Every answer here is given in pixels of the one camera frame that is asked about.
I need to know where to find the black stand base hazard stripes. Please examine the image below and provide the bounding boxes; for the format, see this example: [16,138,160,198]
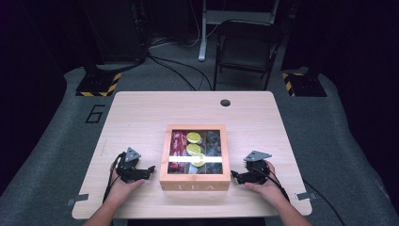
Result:
[280,69,327,98]
[74,69,122,98]

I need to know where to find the left hand-held gripper cable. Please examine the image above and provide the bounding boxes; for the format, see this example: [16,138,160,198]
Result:
[102,152,127,204]

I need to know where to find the white desk frame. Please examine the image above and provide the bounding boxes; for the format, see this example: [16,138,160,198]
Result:
[198,0,280,62]

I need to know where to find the person's right hand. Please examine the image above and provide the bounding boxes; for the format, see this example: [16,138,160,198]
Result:
[244,160,286,206]

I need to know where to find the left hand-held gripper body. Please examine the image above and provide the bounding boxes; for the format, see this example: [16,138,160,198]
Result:
[117,146,149,185]

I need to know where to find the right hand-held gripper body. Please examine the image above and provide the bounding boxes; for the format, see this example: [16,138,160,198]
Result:
[244,150,273,186]

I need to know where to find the stack of red packets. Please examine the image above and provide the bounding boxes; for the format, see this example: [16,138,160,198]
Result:
[168,130,189,174]

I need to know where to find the black floor cable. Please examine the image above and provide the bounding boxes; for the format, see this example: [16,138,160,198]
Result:
[146,52,215,92]

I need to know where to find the black folding chair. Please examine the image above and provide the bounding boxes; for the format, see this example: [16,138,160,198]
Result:
[213,19,284,91]

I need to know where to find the grey tape strip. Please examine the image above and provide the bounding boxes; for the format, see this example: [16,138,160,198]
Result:
[295,191,317,202]
[66,193,90,207]

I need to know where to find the hand-held gripper cable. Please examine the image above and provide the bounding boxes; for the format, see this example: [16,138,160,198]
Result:
[248,164,346,226]
[102,152,127,204]

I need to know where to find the pile of dark tea bags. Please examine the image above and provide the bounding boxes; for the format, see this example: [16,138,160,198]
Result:
[205,130,224,174]

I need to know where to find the right hand-held gripper cable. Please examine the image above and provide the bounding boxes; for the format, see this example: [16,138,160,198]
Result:
[248,164,346,226]

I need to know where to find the black equipment cabinet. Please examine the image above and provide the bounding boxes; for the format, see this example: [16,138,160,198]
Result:
[93,0,149,64]

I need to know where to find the person's left hand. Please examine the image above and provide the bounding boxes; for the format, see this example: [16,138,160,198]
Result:
[105,169,147,206]

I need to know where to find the yellow lidded capsule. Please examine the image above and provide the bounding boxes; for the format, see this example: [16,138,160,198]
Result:
[186,131,203,145]
[185,143,202,156]
[191,153,207,168]

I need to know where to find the wooden box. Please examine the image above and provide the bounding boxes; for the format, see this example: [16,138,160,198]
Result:
[159,123,231,192]

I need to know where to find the white floor cable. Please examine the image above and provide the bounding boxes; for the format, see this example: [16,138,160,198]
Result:
[148,0,219,50]

